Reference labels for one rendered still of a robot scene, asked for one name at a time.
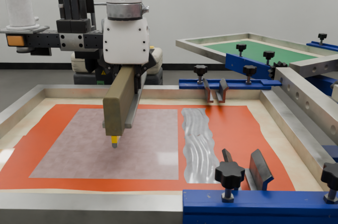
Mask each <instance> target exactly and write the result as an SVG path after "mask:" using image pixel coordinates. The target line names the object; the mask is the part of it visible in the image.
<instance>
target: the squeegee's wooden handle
mask: <svg viewBox="0 0 338 224"><path fill-rule="evenodd" d="M135 73H136V72H135V65H134V64H123V66H122V67H121V69H120V71H119V73H118V74H117V76H116V78H115V79H114V81H113V83H112V85H111V86H110V88H109V90H108V92H107V93H106V95H105V97H104V99H103V110H104V120H105V131H106V136H123V132H124V129H125V121H126V118H127V115H128V112H129V110H130V107H131V104H132V101H133V98H134V95H135V91H134V77H135Z"/></svg>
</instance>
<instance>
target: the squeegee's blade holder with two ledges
mask: <svg viewBox="0 0 338 224"><path fill-rule="evenodd" d="M146 76H147V72H146V71H145V72H144V73H143V74H142V76H141V89H139V91H138V94H135V95H134V98H133V101H132V104H131V107H130V110H129V112H128V115H127V118H126V121H125V129H131V128H132V126H133V122H134V119H135V115H136V112H137V108H138V104H139V101H140V97H141V94H142V90H143V87H144V83H145V80H146ZM102 127H103V128H105V120H103V122H102Z"/></svg>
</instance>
